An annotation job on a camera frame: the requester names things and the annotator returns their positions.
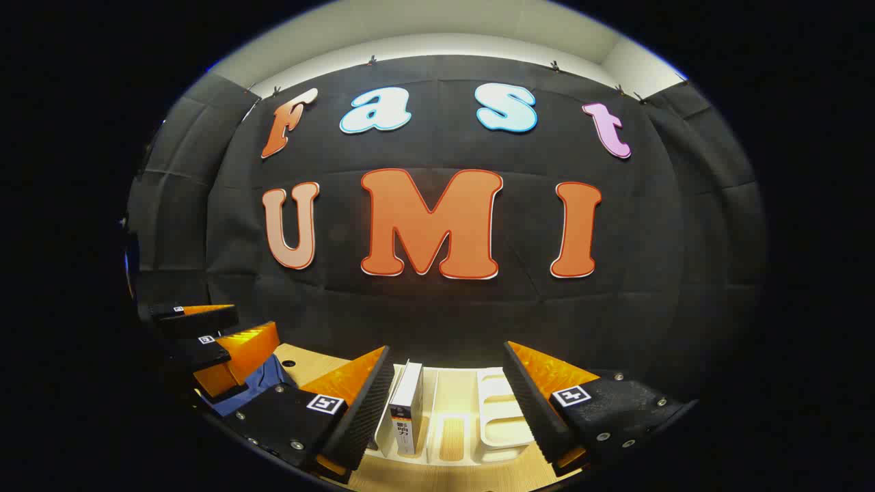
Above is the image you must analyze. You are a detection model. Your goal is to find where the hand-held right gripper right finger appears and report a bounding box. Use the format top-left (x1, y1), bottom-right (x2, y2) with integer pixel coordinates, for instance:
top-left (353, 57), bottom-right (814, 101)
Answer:
top-left (502, 340), bottom-right (698, 478)

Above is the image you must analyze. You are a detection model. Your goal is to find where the white bookshelf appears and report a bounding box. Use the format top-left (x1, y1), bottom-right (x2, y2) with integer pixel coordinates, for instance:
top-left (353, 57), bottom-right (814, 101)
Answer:
top-left (369, 366), bottom-right (541, 469)

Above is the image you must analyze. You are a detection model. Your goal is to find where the white book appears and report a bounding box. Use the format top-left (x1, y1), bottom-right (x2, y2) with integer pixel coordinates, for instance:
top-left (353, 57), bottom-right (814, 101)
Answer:
top-left (388, 360), bottom-right (425, 457)

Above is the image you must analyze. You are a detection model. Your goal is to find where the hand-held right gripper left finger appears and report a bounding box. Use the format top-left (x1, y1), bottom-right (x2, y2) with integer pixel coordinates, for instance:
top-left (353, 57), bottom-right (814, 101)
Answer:
top-left (229, 345), bottom-right (396, 484)

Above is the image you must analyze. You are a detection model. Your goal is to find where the blue schoolbag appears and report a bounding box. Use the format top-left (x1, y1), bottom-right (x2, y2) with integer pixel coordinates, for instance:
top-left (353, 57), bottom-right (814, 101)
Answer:
top-left (202, 354), bottom-right (298, 418)

